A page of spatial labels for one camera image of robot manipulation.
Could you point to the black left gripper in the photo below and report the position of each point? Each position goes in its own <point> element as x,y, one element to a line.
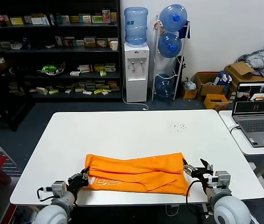
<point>77,182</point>

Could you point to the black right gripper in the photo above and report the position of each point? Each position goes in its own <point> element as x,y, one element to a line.
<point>202,175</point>

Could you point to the orange t-shirt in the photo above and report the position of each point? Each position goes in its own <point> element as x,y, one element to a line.
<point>141,172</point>

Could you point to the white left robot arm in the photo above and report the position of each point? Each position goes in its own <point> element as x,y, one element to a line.
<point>55,212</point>

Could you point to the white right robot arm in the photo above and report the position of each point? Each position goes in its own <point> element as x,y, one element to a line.
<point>230,210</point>

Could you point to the grey pile of clothes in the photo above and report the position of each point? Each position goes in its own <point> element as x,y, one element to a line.
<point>259,59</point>

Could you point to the white side desk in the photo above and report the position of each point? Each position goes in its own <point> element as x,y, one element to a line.
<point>239,144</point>

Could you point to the orange cardboard box with dirt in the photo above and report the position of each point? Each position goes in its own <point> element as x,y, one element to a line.
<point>216,105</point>

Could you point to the grey open laptop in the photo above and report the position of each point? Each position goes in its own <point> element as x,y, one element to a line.
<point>255,126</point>

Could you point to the small orange cardboard box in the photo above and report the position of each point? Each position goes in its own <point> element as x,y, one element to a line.
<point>189,95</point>

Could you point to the brown open cardboard box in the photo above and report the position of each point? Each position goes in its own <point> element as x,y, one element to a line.
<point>210,89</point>

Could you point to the grey tied plastic bag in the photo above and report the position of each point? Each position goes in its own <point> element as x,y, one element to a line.
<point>189,85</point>

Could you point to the blue and white bag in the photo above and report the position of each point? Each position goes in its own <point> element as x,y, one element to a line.
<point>223,79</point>

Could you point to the white tilted medicine box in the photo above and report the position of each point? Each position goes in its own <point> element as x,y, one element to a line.
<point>42,90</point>

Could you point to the white water dispenser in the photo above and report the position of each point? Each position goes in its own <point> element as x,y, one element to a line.
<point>135,88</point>

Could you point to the small white flat box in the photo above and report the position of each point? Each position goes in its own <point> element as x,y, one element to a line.
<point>75,73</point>

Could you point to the small green white carton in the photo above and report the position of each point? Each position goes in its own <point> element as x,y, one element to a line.
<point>103,73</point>

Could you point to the large brown cardboard box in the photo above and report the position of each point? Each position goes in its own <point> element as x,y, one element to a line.
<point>239,70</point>

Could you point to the white red medicine box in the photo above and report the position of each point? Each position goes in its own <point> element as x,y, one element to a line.
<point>85,68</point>

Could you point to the cream orange medicine box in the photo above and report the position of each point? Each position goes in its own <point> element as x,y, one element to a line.
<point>110,67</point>

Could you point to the clear bowl with green packs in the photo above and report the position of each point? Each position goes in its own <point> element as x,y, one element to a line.
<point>50,69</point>

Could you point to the white metal jug rack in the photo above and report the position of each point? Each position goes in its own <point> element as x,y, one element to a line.
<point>156,60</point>

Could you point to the black shelf unit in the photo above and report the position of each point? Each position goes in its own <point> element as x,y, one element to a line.
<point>52,52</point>

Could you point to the white paper cup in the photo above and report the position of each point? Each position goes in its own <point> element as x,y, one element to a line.
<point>114,46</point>

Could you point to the tan medicine box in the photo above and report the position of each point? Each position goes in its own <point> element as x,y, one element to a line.
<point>90,42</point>

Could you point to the cream yellow medicine box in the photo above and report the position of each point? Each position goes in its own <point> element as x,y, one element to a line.
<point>101,43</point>

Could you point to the white upright medicine box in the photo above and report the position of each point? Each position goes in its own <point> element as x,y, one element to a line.
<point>59,40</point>

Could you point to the dark blue bottle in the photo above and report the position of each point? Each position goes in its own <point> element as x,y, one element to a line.
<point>27,43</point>

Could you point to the plain white box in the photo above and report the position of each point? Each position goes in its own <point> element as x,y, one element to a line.
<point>16,45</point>

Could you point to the small pink rag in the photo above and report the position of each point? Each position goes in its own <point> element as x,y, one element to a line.
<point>156,25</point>

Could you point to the blue water jug with label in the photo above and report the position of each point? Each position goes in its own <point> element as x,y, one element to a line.
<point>136,28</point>

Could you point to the orange upright box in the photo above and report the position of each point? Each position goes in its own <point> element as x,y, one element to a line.
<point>113,17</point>

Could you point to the colourful upright box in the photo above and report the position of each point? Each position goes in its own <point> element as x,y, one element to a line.
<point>106,15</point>

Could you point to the white flat medicine box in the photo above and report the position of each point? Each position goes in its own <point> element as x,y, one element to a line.
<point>37,21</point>

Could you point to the yellow green medicine box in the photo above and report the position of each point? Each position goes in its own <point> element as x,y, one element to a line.
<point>17,20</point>

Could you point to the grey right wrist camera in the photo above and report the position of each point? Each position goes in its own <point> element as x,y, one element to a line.
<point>220,179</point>

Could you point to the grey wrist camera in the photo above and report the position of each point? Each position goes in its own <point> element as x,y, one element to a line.
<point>58,187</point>
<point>220,179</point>

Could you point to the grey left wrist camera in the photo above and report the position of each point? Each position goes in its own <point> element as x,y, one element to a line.
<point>58,187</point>

